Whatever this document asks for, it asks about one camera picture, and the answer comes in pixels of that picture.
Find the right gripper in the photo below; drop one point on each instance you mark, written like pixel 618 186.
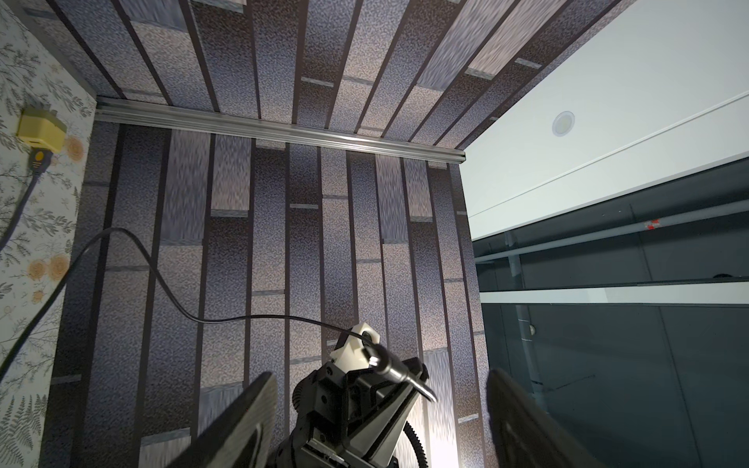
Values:
pixel 344 420

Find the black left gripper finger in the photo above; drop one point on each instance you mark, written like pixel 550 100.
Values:
pixel 525 435

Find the yellow charger plug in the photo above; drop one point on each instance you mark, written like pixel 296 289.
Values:
pixel 40 128

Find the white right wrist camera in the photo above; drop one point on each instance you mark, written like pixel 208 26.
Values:
pixel 350 353

